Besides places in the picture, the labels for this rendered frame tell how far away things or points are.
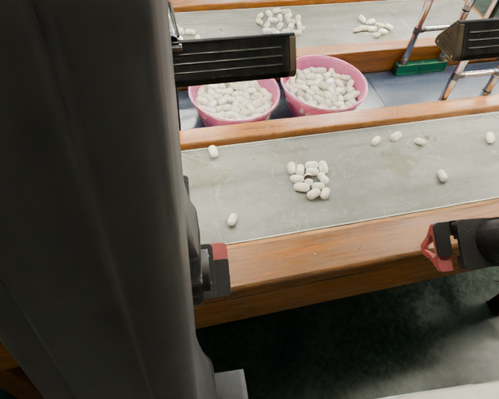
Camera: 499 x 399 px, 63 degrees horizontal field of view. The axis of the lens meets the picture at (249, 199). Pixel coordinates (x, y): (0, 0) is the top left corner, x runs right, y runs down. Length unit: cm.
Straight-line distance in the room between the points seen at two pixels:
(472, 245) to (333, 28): 116
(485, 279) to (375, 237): 113
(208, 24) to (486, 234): 121
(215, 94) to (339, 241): 59
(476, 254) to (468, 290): 135
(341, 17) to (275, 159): 79
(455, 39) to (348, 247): 49
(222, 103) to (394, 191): 54
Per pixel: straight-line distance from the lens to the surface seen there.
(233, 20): 160
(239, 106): 123
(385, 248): 96
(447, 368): 179
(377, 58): 155
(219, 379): 24
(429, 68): 166
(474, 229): 63
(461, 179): 122
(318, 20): 167
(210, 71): 79
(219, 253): 53
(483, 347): 189
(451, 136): 132
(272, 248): 89
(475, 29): 103
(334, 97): 130
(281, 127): 113
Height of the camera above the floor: 153
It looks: 53 degrees down
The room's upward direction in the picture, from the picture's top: 7 degrees clockwise
